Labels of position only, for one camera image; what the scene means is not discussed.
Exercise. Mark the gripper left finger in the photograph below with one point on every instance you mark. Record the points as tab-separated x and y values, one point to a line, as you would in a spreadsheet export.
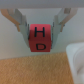
20	24

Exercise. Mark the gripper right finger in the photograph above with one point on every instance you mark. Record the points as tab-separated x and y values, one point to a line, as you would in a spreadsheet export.
58	25

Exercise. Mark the pink block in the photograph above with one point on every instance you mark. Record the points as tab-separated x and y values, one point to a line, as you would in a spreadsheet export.
40	38

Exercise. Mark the white plastic box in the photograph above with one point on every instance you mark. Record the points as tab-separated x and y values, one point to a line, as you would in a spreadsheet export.
75	59

